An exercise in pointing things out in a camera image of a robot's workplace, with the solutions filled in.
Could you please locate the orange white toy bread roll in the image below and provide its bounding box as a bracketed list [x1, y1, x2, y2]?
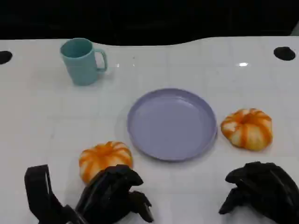
[221, 108, 273, 151]
[78, 141, 133, 185]

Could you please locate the lilac plate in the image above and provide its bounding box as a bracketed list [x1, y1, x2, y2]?
[127, 88, 218, 162]

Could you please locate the black table grommet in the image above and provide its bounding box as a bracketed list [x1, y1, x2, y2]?
[273, 46, 295, 61]
[0, 50, 13, 65]

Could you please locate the pale green mug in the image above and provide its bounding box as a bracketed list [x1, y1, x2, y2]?
[60, 38, 108, 86]

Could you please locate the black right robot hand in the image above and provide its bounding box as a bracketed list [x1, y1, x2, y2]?
[219, 161, 299, 224]

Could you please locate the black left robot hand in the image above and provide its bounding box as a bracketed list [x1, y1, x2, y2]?
[74, 164, 155, 224]

